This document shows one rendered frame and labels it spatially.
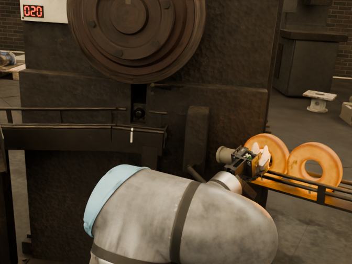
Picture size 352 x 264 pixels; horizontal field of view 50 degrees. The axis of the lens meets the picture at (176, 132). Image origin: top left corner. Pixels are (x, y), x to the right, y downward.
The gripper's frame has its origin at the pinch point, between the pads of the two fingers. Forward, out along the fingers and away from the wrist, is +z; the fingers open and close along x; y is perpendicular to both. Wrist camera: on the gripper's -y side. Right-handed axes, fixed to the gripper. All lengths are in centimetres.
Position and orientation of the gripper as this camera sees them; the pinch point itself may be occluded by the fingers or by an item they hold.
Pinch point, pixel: (266, 152)
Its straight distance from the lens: 123.6
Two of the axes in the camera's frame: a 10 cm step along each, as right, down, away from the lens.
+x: -7.4, -2.6, 6.2
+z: 6.6, -4.8, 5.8
